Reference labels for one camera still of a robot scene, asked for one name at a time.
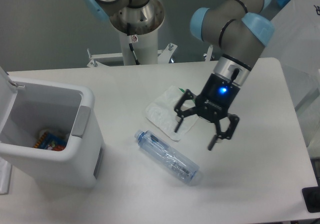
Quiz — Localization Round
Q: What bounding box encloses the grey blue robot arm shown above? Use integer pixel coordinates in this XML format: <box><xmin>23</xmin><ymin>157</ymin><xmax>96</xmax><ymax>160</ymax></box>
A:
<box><xmin>84</xmin><ymin>0</ymin><xmax>275</xmax><ymax>149</ymax></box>

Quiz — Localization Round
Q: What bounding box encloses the white cabinet at right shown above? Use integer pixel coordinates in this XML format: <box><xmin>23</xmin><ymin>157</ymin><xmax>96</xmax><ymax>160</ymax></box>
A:
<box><xmin>262</xmin><ymin>0</ymin><xmax>320</xmax><ymax>155</ymax></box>

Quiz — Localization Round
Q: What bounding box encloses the white push-lid trash can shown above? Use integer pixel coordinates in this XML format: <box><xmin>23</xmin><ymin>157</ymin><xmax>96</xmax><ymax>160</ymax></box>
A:
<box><xmin>0</xmin><ymin>71</ymin><xmax>104</xmax><ymax>188</ymax></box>

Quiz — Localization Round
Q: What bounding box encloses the black pedestal cable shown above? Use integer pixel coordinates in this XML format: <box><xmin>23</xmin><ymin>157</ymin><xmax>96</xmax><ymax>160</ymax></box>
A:
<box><xmin>126</xmin><ymin>23</ymin><xmax>140</xmax><ymax>66</ymax></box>

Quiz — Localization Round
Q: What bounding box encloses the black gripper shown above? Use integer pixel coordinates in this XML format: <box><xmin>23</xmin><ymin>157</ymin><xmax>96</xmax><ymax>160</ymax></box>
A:
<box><xmin>173</xmin><ymin>73</ymin><xmax>241</xmax><ymax>151</ymax></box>

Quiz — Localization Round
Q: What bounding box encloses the colourful snack packet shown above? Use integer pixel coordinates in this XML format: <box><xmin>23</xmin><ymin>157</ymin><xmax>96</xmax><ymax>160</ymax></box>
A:
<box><xmin>33</xmin><ymin>129</ymin><xmax>68</xmax><ymax>151</ymax></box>

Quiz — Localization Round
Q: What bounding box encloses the clear plastic water bottle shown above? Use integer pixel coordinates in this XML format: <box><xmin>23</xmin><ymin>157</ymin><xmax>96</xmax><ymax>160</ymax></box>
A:
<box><xmin>134</xmin><ymin>130</ymin><xmax>202</xmax><ymax>185</ymax></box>

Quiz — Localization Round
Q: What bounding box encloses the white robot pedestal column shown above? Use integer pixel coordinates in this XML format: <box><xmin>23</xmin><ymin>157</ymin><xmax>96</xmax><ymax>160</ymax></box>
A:
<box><xmin>109</xmin><ymin>0</ymin><xmax>166</xmax><ymax>66</ymax></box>

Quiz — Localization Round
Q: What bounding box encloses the white pedestal base frame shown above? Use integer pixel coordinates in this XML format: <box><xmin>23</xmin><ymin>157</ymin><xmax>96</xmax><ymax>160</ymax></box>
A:
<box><xmin>87</xmin><ymin>43</ymin><xmax>178</xmax><ymax>68</ymax></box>

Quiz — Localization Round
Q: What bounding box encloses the white green plastic wrapper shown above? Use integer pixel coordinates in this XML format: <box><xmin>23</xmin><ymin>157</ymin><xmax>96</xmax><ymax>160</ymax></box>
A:
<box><xmin>145</xmin><ymin>86</ymin><xmax>199</xmax><ymax>141</ymax></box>

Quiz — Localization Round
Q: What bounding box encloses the black device at corner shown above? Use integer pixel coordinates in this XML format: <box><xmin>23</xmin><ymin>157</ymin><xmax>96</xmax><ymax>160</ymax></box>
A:
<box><xmin>302</xmin><ymin>186</ymin><xmax>320</xmax><ymax>213</ymax></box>

